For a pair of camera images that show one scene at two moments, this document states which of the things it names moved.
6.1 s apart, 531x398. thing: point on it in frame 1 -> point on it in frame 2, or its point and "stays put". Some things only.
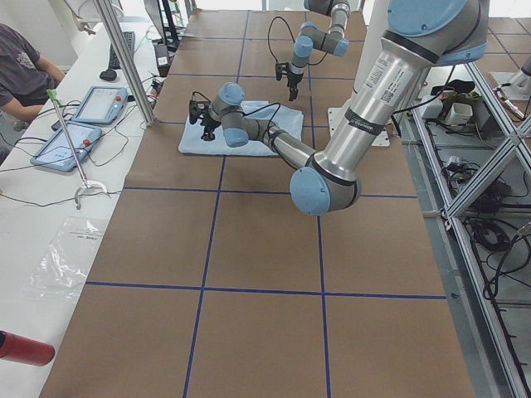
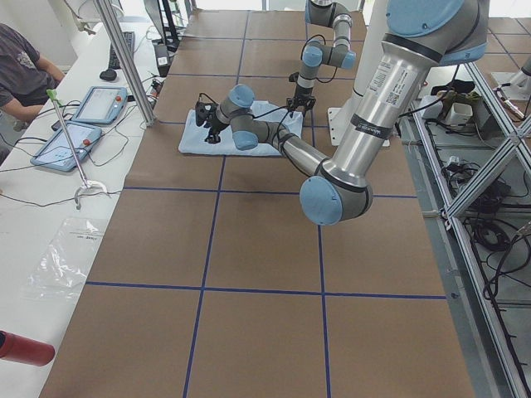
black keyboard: [129, 37] stays put
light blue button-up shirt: [285, 118] stays put
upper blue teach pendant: [101, 104] stays put
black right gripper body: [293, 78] -> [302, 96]
